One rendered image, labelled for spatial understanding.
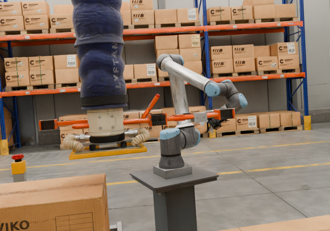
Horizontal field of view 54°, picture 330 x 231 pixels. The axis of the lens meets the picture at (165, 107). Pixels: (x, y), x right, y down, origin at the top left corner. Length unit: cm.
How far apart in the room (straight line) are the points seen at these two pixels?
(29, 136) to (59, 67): 258
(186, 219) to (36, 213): 129
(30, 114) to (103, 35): 896
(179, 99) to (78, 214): 134
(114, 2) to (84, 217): 94
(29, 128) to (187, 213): 837
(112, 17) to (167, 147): 114
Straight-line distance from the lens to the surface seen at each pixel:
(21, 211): 148
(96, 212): 144
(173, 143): 234
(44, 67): 901
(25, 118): 1043
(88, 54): 151
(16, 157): 215
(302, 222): 217
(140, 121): 157
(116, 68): 151
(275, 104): 1095
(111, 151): 147
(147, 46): 1008
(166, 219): 242
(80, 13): 154
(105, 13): 152
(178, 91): 250
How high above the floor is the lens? 137
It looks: 3 degrees down
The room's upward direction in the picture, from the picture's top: 4 degrees counter-clockwise
